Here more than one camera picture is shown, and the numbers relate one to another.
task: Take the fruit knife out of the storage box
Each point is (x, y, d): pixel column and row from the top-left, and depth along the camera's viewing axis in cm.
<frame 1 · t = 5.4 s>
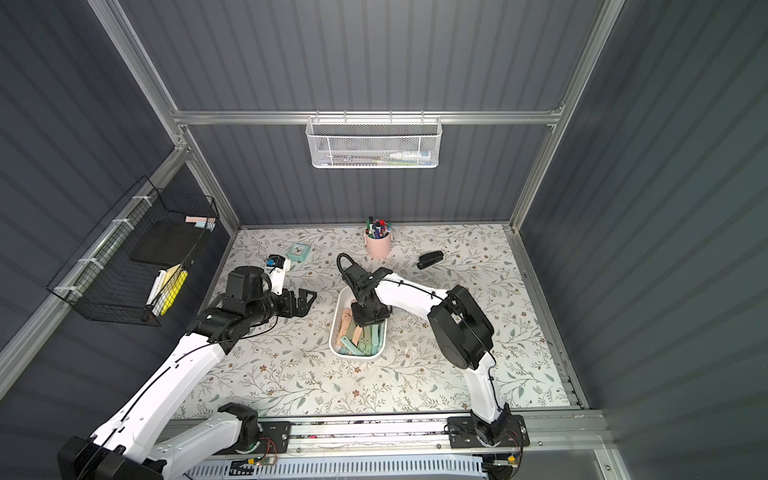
left hand: (297, 292, 77), fingers open
right hand: (365, 322, 90), fingers open
white storage box: (347, 339, 88), point 4 cm above the table
pink pen holder cup: (378, 248, 108), point 6 cm above the table
black stapler: (429, 259, 110), point 2 cm above the table
teal alarm clock: (299, 252, 111), point 3 cm above the table
pens in pink cup: (377, 229, 104), point 13 cm above the table
pink folding fruit knife: (346, 319, 93), point 3 cm above the table
teal folding knife in box: (377, 337, 91), point 2 cm above the table

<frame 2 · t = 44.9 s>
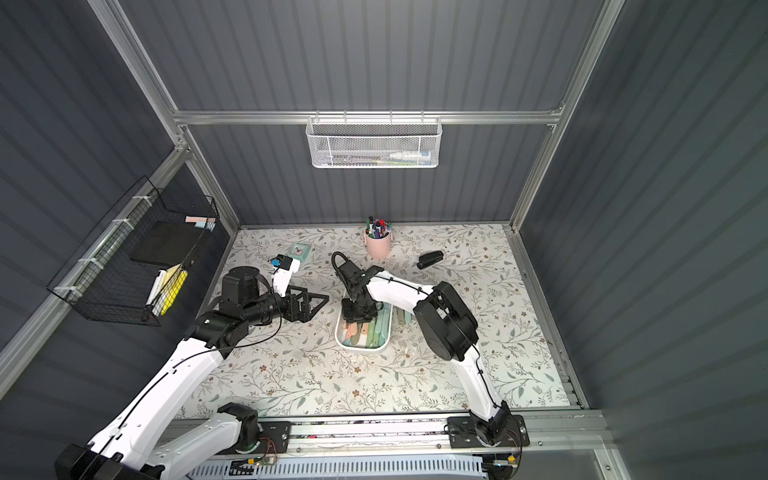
left hand: (313, 295, 73), fingers open
right hand: (351, 321, 92), fingers open
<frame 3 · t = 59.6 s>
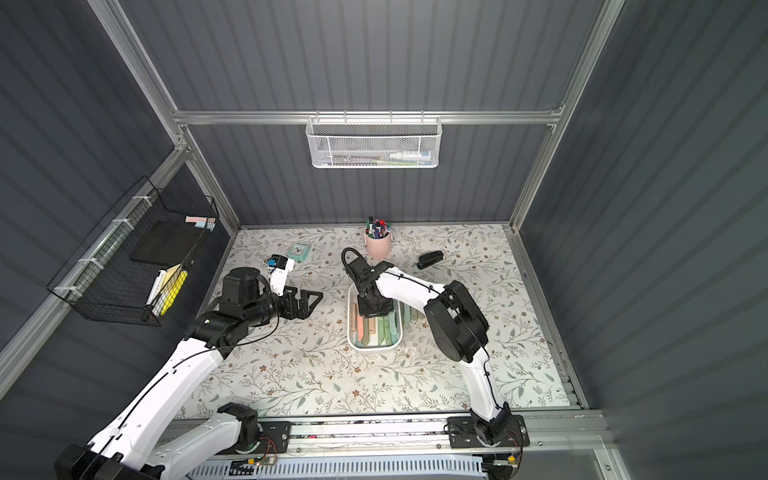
left hand: (306, 293, 75), fingers open
right hand: (372, 313, 93), fingers open
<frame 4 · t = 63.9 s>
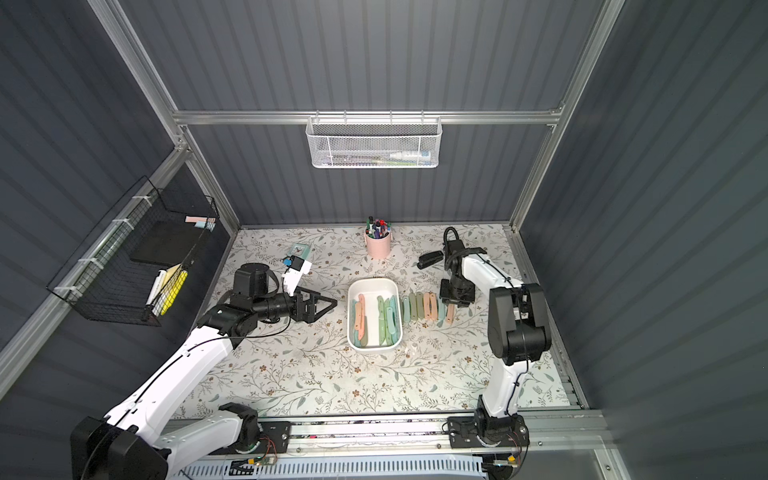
left hand: (324, 300, 74), fingers open
right hand: (455, 302, 94), fingers open
olive folding fruit knife: (420, 305, 99), on the table
pink folding knife: (434, 306, 98), on the table
salmon pink folding knife: (451, 309, 98), on the table
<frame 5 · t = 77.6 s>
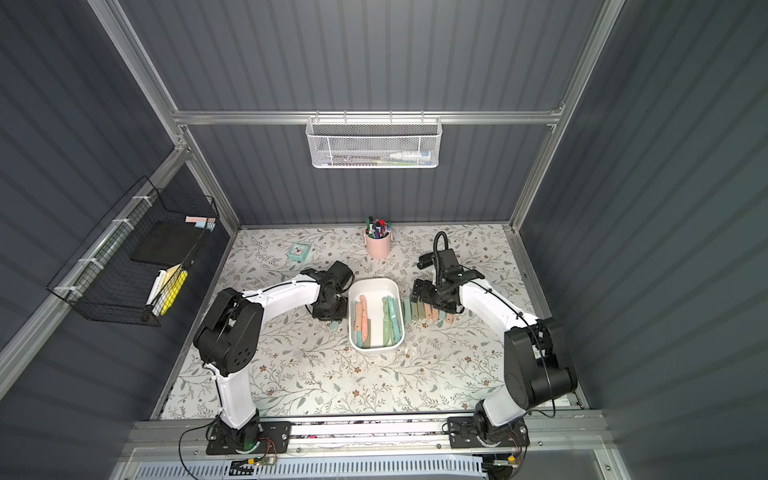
left hand: (336, 316, 94), fingers open
right hand: (426, 298, 89), fingers open
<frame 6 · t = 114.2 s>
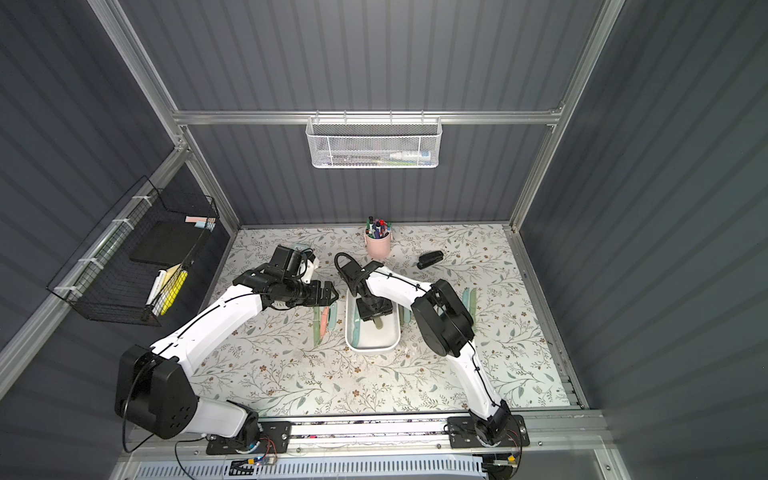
left hand: (322, 296, 83), fingers open
right hand: (377, 314, 95), fingers open
open green celvinc knife: (317, 324, 96), on the table
open pink knife left: (324, 321, 96), on the table
